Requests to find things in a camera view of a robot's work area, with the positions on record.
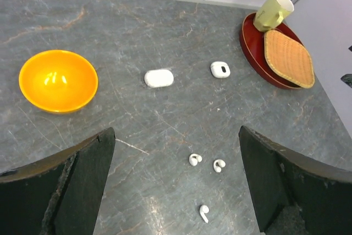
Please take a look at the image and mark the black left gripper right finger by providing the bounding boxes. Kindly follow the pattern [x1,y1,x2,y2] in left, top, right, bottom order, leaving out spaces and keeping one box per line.
[239,125,351,234]

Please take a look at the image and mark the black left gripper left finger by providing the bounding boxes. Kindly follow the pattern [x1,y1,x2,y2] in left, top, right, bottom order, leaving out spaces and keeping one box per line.
[1,128,116,234]

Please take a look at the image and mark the white stem earbud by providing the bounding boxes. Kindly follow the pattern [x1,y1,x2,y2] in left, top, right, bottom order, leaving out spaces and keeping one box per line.
[199,205,210,223]

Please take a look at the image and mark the white earbud charging case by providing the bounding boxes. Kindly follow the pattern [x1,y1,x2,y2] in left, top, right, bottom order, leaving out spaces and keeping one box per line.
[210,61,230,79]

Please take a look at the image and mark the white oval closed case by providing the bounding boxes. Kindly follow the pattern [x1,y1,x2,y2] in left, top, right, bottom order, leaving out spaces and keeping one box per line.
[144,69,174,88]

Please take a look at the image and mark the white clip earbud right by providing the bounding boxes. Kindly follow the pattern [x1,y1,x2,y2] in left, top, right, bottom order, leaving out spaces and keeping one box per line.
[213,159,226,173]

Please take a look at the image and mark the white clip earbud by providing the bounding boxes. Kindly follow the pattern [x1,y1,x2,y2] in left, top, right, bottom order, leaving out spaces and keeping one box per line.
[213,159,226,173]
[189,153,202,166]

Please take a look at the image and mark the white clip earbud left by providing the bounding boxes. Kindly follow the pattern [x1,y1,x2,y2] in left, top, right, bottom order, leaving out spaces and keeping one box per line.
[189,153,202,166]

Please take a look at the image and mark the orange plastic bowl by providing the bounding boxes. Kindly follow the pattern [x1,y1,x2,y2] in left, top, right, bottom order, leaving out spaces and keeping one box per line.
[18,50,98,114]

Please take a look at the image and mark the woven bamboo mat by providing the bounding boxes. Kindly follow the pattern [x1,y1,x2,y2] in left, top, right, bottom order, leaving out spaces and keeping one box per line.
[264,30,315,89]

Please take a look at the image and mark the dark red round tray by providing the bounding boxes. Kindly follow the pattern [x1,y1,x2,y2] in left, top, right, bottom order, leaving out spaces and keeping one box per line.
[239,12,302,90]

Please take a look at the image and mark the pale yellow mug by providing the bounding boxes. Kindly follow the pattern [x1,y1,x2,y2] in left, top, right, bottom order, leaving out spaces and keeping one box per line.
[253,0,294,32]

